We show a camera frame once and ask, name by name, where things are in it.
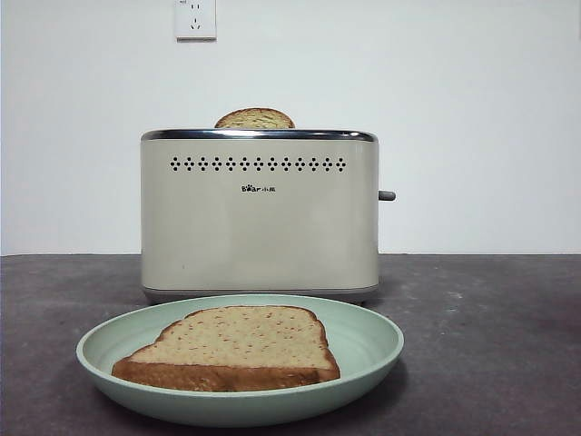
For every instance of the dark-speckled bread slice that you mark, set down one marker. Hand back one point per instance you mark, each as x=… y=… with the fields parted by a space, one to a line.
x=254 y=120

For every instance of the pale green round plate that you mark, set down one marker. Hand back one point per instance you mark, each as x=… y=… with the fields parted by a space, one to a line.
x=363 y=345

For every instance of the cream two-slot toaster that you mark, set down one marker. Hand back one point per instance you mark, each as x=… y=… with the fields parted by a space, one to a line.
x=258 y=227

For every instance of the white wall power socket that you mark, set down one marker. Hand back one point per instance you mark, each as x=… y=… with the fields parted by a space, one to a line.
x=196 y=20

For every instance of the brown-crusted square bread slice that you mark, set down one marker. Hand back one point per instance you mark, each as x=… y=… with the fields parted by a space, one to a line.
x=245 y=340

